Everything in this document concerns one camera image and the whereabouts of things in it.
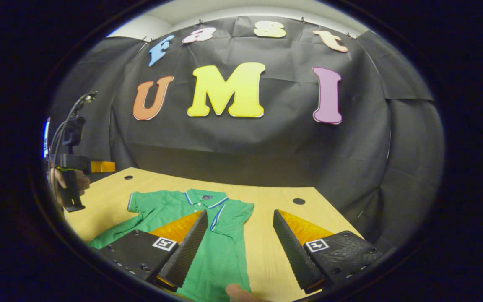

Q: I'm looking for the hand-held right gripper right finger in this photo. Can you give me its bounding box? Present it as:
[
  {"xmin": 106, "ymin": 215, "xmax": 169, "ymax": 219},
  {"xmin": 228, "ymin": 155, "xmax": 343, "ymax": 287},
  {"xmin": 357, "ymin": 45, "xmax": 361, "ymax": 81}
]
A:
[{"xmin": 273, "ymin": 209, "xmax": 384, "ymax": 294}]

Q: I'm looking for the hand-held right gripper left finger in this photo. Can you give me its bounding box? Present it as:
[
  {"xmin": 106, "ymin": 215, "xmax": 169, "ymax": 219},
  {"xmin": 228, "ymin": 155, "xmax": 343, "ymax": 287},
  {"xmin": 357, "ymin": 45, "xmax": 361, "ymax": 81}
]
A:
[{"xmin": 99, "ymin": 209, "xmax": 209, "ymax": 290}]

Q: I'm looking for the green T-shirt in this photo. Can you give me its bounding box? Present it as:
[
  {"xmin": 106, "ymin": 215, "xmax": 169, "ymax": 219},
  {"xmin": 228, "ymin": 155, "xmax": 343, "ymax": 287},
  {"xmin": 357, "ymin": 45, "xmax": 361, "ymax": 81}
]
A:
[{"xmin": 88, "ymin": 190, "xmax": 255, "ymax": 302}]

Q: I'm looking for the bright screen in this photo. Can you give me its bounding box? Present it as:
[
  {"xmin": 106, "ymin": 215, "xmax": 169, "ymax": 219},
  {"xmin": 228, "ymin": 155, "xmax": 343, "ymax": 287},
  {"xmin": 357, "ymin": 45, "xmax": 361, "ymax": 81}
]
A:
[{"xmin": 42, "ymin": 117, "xmax": 51, "ymax": 159}]

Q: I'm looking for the black backdrop cloth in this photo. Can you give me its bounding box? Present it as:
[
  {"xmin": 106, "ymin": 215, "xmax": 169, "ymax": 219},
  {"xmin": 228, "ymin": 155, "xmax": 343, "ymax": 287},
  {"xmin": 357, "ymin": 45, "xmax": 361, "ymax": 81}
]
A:
[{"xmin": 49, "ymin": 16, "xmax": 445, "ymax": 252}]

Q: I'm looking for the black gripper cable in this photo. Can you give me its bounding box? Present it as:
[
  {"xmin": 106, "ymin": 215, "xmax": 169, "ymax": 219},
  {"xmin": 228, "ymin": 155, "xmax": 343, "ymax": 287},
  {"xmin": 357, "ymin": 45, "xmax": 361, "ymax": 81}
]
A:
[{"xmin": 49, "ymin": 91, "xmax": 98, "ymax": 168}]

